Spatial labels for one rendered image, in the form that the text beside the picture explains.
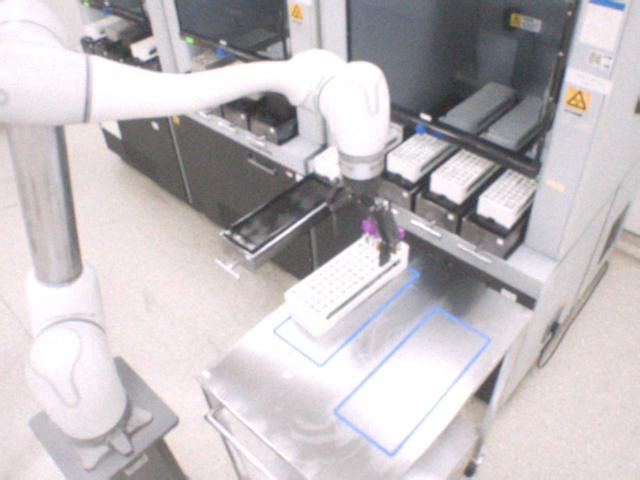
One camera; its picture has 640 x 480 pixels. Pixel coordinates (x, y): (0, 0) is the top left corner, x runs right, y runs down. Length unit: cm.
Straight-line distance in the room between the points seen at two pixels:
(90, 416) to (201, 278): 144
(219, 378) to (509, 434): 119
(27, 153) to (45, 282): 30
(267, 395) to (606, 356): 156
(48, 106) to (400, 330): 80
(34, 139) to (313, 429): 72
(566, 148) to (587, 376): 114
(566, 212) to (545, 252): 15
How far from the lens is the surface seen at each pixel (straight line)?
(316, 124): 184
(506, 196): 151
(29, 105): 81
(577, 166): 136
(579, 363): 229
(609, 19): 121
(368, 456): 104
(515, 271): 149
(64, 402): 114
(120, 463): 126
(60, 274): 119
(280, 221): 148
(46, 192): 107
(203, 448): 202
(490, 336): 121
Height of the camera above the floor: 176
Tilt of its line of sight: 43 degrees down
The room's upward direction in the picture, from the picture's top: 4 degrees counter-clockwise
